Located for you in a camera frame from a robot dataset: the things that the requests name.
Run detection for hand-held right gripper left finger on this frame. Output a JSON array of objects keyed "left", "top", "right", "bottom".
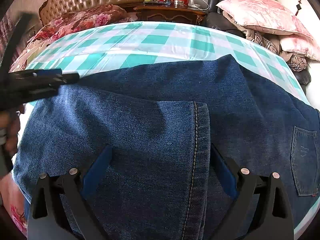
[{"left": 27, "top": 144, "right": 113, "bottom": 240}]

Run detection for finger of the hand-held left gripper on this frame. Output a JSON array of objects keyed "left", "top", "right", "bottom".
[
  {"left": 22, "top": 73, "right": 80, "bottom": 99},
  {"left": 10, "top": 68, "right": 63, "bottom": 82}
]

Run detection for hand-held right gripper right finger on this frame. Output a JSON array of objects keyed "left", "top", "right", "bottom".
[{"left": 210, "top": 143, "right": 294, "bottom": 240}]

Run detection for blue denim pants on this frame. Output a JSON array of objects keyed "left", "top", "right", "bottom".
[{"left": 12, "top": 54, "right": 320, "bottom": 240}]

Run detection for person's left hand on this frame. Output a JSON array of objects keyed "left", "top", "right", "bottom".
[{"left": 0, "top": 104, "right": 27, "bottom": 157}]

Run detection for floral quilt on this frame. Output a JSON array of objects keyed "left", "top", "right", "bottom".
[{"left": 10, "top": 4, "right": 139, "bottom": 73}]

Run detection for peach floral bedsheet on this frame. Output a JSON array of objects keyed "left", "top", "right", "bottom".
[{"left": 0, "top": 175, "right": 28, "bottom": 238}]

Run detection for green white checked cloth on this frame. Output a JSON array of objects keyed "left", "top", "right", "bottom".
[{"left": 25, "top": 21, "right": 312, "bottom": 105}]

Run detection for plaid blanket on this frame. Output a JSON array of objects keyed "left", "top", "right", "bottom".
[{"left": 244, "top": 27, "right": 310, "bottom": 72}]

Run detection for dark wooden nightstand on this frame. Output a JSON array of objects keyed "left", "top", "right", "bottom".
[{"left": 134, "top": 1, "right": 208, "bottom": 25}]

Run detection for small pink floral pillow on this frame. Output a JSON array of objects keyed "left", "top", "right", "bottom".
[{"left": 279, "top": 34, "right": 320, "bottom": 62}]

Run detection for large pink floral pillow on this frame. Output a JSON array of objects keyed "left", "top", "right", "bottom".
[{"left": 215, "top": 0, "right": 314, "bottom": 40}]

